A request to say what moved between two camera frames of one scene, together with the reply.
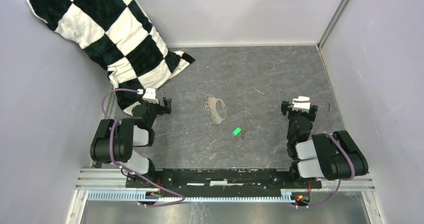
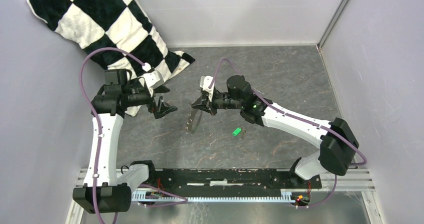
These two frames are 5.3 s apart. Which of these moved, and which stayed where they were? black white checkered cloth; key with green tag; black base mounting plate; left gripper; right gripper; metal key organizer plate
Moved: left gripper; right gripper; metal key organizer plate
Stayed: black base mounting plate; black white checkered cloth; key with green tag
